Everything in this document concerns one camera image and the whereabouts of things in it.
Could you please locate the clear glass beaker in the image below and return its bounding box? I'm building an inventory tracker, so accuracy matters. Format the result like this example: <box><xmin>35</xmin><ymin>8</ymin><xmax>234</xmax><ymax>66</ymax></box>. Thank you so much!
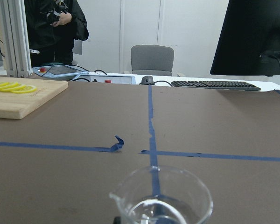
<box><xmin>109</xmin><ymin>166</ymin><xmax>213</xmax><ymax>224</ymax></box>

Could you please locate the black computer mouse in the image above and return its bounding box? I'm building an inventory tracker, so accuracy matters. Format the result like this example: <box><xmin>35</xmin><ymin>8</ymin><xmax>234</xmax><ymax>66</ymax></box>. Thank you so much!
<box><xmin>140</xmin><ymin>76</ymin><xmax>154</xmax><ymax>85</ymax></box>

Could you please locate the blue teach pendant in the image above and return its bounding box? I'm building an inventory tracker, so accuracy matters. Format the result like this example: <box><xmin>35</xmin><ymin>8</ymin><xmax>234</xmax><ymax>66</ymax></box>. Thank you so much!
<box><xmin>72</xmin><ymin>74</ymin><xmax>136</xmax><ymax>84</ymax></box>
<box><xmin>32</xmin><ymin>64</ymin><xmax>89</xmax><ymax>80</ymax></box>

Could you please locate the grey chair right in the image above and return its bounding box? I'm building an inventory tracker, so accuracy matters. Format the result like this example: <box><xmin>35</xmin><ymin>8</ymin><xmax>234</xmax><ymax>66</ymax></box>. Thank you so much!
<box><xmin>124</xmin><ymin>44</ymin><xmax>175</xmax><ymax>77</ymax></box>

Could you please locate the black keyboard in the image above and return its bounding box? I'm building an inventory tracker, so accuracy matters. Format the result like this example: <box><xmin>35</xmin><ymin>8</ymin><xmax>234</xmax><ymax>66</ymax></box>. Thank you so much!
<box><xmin>171</xmin><ymin>81</ymin><xmax>261</xmax><ymax>91</ymax></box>

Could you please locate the person in black jacket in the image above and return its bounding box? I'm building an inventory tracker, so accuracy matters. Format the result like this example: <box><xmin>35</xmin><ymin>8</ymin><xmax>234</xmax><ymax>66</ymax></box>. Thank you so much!
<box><xmin>24</xmin><ymin>0</ymin><xmax>89</xmax><ymax>67</ymax></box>

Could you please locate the black monitor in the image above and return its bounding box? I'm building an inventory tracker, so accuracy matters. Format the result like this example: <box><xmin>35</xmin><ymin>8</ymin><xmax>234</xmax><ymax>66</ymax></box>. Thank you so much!
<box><xmin>210</xmin><ymin>0</ymin><xmax>280</xmax><ymax>77</ymax></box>

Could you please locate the bamboo cutting board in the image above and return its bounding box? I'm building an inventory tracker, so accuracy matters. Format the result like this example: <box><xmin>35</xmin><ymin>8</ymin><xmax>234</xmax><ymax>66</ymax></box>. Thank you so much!
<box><xmin>0</xmin><ymin>77</ymin><xmax>68</xmax><ymax>119</ymax></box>

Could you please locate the aluminium frame post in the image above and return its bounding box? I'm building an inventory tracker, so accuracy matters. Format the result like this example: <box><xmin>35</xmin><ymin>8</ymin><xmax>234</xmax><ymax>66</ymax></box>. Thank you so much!
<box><xmin>0</xmin><ymin>0</ymin><xmax>32</xmax><ymax>78</ymax></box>

